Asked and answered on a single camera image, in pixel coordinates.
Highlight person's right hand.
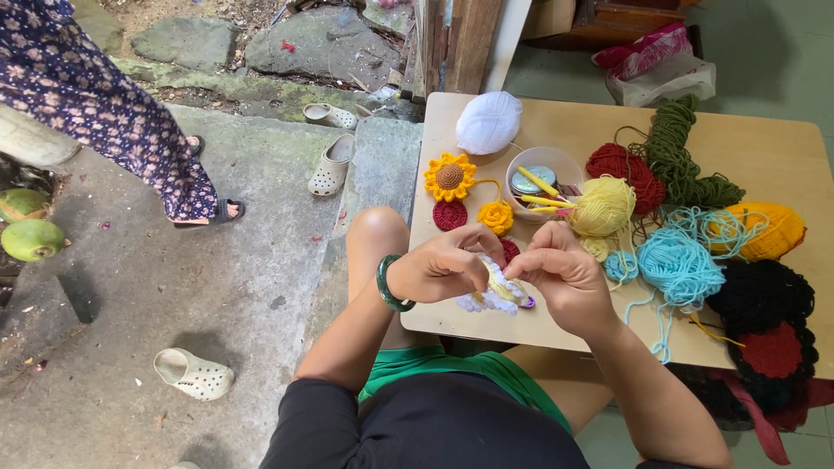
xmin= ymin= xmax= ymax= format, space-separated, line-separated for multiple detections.
xmin=503 ymin=221 xmax=624 ymax=341

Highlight person's left hand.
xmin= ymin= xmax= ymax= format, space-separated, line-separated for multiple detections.
xmin=386 ymin=223 xmax=506 ymax=304

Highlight white and yellow crochet piece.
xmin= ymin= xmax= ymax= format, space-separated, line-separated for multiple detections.
xmin=455 ymin=253 xmax=532 ymax=317

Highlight small pale yellow crochet flower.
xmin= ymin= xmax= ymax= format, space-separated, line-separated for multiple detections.
xmin=580 ymin=236 xmax=610 ymax=263

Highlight green jade bangle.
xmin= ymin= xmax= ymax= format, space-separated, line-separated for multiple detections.
xmin=376 ymin=254 xmax=417 ymax=313

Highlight dark red crochet circle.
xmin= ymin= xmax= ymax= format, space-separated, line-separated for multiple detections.
xmin=433 ymin=199 xmax=468 ymax=232

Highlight small light blue crochet flower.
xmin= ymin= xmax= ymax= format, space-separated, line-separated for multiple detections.
xmin=604 ymin=251 xmax=640 ymax=284

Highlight yellow crochet rose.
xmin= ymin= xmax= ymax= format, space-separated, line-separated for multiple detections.
xmin=477 ymin=201 xmax=515 ymax=237

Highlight pale yellow yarn ball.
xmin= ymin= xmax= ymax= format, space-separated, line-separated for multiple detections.
xmin=566 ymin=176 xmax=637 ymax=238

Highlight yellow crochet sunflower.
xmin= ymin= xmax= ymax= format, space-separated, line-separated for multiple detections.
xmin=424 ymin=152 xmax=478 ymax=203

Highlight round metal tin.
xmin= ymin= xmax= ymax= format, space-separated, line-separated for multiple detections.
xmin=510 ymin=165 xmax=559 ymax=196

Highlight person's green shorts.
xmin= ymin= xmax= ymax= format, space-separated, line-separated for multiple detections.
xmin=357 ymin=344 xmax=574 ymax=436

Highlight light blue yarn ball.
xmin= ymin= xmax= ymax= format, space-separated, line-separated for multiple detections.
xmin=624 ymin=207 xmax=770 ymax=364

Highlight clear plastic tub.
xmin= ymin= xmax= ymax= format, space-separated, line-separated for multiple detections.
xmin=503 ymin=146 xmax=585 ymax=224

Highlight red yarn ball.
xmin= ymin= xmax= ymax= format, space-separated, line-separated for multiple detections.
xmin=585 ymin=142 xmax=666 ymax=216

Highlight white clog shoe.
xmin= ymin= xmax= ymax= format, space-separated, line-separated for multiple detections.
xmin=303 ymin=103 xmax=358 ymax=131
xmin=308 ymin=133 xmax=356 ymax=197
xmin=154 ymin=348 xmax=235 ymax=401

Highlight white yarn ball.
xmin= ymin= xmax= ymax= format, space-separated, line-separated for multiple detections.
xmin=455 ymin=91 xmax=523 ymax=156

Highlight person's black shirt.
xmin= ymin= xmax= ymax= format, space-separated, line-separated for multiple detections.
xmin=259 ymin=371 xmax=705 ymax=469

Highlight olive green yarn skein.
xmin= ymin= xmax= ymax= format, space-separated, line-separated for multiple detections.
xmin=625 ymin=95 xmax=747 ymax=209

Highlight black and red crochet piece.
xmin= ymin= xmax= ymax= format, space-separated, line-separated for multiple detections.
xmin=706 ymin=259 xmax=820 ymax=413

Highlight orange yellow yarn ball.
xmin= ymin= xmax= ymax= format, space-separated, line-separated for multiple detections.
xmin=708 ymin=202 xmax=808 ymax=263

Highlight white plastic bag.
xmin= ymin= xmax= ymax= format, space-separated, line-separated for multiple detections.
xmin=606 ymin=52 xmax=717 ymax=108

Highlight wooden planks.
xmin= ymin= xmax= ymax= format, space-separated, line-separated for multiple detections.
xmin=400 ymin=0 xmax=504 ymax=102

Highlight wooden table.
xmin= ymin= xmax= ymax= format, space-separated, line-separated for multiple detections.
xmin=400 ymin=92 xmax=834 ymax=381

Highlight pink plastic bag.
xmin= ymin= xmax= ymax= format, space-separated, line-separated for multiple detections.
xmin=592 ymin=23 xmax=694 ymax=82

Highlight wooden cabinet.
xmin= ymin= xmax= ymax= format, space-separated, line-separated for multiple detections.
xmin=521 ymin=0 xmax=705 ymax=59

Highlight green coconut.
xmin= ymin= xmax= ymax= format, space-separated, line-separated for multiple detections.
xmin=0 ymin=219 xmax=66 ymax=263
xmin=0 ymin=188 xmax=52 ymax=224

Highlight yellow handled crochet hooks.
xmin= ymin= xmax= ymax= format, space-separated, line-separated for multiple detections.
xmin=516 ymin=166 xmax=578 ymax=216

